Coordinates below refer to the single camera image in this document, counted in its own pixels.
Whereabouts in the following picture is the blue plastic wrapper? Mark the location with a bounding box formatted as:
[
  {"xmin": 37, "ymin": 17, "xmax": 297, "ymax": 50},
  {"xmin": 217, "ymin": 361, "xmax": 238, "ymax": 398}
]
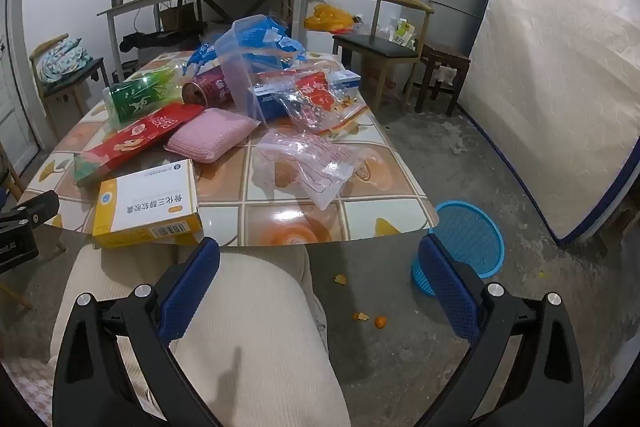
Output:
[{"xmin": 187, "ymin": 16, "xmax": 307, "ymax": 75}]

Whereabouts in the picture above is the black cloth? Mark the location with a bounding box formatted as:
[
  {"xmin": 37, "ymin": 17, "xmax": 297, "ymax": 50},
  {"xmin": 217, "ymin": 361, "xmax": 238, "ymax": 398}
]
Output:
[{"xmin": 121, "ymin": 22, "xmax": 208, "ymax": 52}]

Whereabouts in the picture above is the tile print tablecloth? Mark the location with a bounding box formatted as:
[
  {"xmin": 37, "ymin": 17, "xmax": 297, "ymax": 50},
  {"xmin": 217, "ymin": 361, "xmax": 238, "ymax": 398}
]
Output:
[{"xmin": 17, "ymin": 49, "xmax": 441, "ymax": 250}]

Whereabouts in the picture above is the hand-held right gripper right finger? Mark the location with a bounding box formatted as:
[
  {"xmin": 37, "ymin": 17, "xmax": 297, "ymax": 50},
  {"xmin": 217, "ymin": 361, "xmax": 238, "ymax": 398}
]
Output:
[{"xmin": 418, "ymin": 234, "xmax": 586, "ymax": 427}]

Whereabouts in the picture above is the yellow white medicine box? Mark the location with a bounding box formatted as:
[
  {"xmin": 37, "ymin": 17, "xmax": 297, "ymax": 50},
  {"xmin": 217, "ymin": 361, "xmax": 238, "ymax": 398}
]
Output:
[{"xmin": 92, "ymin": 158, "xmax": 203, "ymax": 250}]

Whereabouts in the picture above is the brown cardboard box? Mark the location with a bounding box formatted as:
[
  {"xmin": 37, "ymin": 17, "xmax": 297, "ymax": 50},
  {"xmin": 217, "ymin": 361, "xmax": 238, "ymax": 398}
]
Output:
[{"xmin": 159, "ymin": 2, "xmax": 196, "ymax": 32}]

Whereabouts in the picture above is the white green packet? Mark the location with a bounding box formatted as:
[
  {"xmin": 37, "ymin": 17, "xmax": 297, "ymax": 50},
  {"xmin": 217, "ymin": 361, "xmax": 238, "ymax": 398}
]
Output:
[{"xmin": 390, "ymin": 18, "xmax": 418, "ymax": 48}]

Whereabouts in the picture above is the clear zip bag red print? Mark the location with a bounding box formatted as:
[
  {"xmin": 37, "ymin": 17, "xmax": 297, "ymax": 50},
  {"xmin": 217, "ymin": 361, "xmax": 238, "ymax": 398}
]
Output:
[{"xmin": 272, "ymin": 69, "xmax": 371, "ymax": 138}]

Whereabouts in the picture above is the wooden armchair dark seat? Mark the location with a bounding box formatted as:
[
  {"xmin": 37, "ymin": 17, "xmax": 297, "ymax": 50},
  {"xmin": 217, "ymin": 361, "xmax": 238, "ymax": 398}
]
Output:
[{"xmin": 29, "ymin": 33, "xmax": 111, "ymax": 138}]

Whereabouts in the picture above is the white door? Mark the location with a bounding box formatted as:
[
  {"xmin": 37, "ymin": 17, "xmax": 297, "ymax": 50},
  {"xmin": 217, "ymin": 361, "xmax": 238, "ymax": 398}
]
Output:
[{"xmin": 0, "ymin": 0, "xmax": 41, "ymax": 158}]

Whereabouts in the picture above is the blue plastic basket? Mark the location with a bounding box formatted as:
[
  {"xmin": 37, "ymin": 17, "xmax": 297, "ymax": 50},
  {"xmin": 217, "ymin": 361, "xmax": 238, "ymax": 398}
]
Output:
[{"xmin": 411, "ymin": 201, "xmax": 506, "ymax": 298}]

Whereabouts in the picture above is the dark wooden stool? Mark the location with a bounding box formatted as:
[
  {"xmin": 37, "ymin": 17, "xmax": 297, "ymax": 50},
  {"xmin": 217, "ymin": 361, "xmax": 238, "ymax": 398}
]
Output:
[{"xmin": 415, "ymin": 43, "xmax": 472, "ymax": 115}]

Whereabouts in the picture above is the green label plastic bottle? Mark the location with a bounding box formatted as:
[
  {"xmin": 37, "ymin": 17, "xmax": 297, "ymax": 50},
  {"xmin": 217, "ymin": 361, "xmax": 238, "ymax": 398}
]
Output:
[{"xmin": 102, "ymin": 62, "xmax": 201, "ymax": 125}]

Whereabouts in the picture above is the red tin can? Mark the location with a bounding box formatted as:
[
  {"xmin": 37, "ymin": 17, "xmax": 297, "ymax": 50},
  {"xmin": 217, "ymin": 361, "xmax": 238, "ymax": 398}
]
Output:
[{"xmin": 181, "ymin": 66, "xmax": 236, "ymax": 108}]

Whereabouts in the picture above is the brown carton red print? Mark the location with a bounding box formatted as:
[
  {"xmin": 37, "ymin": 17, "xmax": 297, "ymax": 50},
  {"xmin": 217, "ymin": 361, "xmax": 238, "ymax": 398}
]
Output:
[{"xmin": 361, "ymin": 56, "xmax": 402, "ymax": 96}]

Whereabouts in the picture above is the red snack packet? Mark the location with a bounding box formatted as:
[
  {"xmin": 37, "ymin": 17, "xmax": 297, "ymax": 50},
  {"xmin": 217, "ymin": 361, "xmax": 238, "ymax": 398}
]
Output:
[{"xmin": 74, "ymin": 103, "xmax": 206, "ymax": 188}]

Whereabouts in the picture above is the yellow plastic bag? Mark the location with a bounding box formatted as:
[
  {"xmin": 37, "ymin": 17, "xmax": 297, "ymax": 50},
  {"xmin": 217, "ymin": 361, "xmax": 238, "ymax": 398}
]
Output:
[{"xmin": 305, "ymin": 4, "xmax": 356, "ymax": 34}]

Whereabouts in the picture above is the white mattress blue trim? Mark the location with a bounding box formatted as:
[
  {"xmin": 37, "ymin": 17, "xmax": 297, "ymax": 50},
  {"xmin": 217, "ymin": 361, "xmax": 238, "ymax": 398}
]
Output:
[{"xmin": 457, "ymin": 0, "xmax": 640, "ymax": 248}]

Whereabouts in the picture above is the pink sponge pack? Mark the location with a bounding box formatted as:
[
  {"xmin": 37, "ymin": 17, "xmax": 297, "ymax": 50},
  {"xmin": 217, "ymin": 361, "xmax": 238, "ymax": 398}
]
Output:
[{"xmin": 164, "ymin": 108, "xmax": 261, "ymax": 164}]

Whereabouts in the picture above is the clear plastic container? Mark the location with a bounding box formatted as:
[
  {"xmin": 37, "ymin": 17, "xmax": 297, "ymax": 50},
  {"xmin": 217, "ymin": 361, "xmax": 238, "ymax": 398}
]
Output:
[{"xmin": 215, "ymin": 14, "xmax": 293, "ymax": 118}]

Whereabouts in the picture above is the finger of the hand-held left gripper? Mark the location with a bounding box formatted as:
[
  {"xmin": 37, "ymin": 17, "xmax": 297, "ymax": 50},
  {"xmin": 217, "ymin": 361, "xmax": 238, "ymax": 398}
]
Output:
[{"xmin": 0, "ymin": 190, "xmax": 60, "ymax": 232}]

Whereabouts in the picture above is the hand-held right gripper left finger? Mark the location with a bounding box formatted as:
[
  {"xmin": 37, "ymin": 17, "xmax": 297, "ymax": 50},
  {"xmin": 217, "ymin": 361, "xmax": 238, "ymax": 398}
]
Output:
[{"xmin": 51, "ymin": 237, "xmax": 221, "ymax": 427}]

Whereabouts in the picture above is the wooden chair black seat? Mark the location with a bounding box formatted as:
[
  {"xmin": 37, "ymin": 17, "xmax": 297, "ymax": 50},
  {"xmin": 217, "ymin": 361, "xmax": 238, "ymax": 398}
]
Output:
[{"xmin": 332, "ymin": 0, "xmax": 435, "ymax": 108}]

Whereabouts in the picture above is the floral cushion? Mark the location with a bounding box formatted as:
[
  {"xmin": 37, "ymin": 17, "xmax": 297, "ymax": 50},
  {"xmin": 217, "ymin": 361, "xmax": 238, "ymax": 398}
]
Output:
[{"xmin": 39, "ymin": 38, "xmax": 91, "ymax": 84}]

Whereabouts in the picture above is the clear bag pink print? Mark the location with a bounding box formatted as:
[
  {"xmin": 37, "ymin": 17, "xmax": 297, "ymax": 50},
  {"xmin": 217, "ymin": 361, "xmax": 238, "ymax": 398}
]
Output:
[{"xmin": 252, "ymin": 129, "xmax": 371, "ymax": 210}]

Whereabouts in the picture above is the blue white carton box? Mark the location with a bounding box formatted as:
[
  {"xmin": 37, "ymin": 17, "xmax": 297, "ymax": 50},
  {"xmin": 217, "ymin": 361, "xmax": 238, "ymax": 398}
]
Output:
[{"xmin": 248, "ymin": 69, "xmax": 362, "ymax": 122}]

